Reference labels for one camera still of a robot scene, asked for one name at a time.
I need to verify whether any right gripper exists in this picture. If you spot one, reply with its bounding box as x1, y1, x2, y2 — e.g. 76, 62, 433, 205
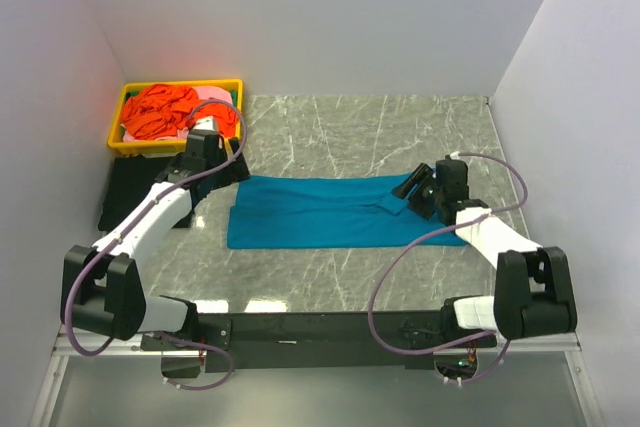
392, 162, 445, 221

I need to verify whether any teal t shirt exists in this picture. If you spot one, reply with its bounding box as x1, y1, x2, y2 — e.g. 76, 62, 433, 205
227, 173, 443, 250

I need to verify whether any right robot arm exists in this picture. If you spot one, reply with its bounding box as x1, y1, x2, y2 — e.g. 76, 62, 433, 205
392, 153, 578, 346

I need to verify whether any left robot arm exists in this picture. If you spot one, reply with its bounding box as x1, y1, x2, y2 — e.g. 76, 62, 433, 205
61, 129, 250, 349

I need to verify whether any green garment in bin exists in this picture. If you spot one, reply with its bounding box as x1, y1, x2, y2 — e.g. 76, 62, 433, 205
124, 88, 239, 104

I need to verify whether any orange t shirt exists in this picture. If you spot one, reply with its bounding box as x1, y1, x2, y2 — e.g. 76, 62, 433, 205
121, 83, 243, 141

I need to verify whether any black folded t shirt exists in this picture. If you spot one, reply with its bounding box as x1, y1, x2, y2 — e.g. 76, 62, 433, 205
98, 155, 171, 232

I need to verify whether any yellow plastic bin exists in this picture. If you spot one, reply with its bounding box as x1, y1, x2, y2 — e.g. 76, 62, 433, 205
107, 79, 244, 155

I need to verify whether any black base beam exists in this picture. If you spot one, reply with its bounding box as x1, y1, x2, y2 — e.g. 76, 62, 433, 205
139, 310, 499, 374

